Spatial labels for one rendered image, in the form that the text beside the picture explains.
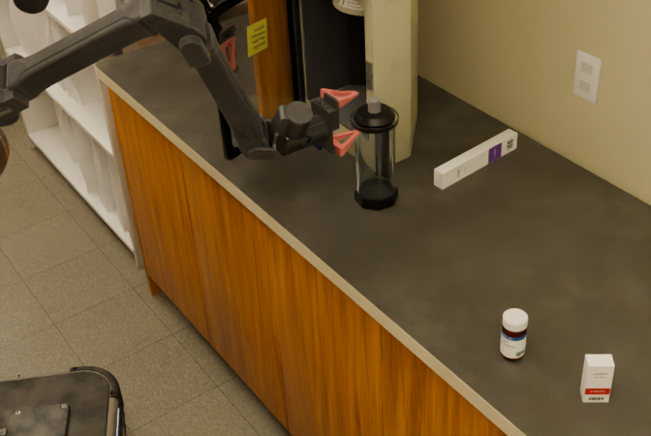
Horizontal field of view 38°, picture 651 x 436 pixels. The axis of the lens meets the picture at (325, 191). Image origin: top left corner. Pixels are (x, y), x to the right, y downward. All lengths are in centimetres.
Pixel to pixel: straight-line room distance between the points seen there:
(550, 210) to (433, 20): 72
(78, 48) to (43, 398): 143
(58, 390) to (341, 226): 111
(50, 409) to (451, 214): 129
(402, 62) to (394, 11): 14
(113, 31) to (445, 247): 88
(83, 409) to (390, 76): 130
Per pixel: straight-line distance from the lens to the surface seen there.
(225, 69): 176
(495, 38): 251
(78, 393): 288
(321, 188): 229
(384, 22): 217
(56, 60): 173
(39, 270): 375
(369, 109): 211
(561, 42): 235
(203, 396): 312
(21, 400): 292
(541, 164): 239
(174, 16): 164
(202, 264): 287
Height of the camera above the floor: 225
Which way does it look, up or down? 35 degrees down
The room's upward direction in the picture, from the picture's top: 3 degrees counter-clockwise
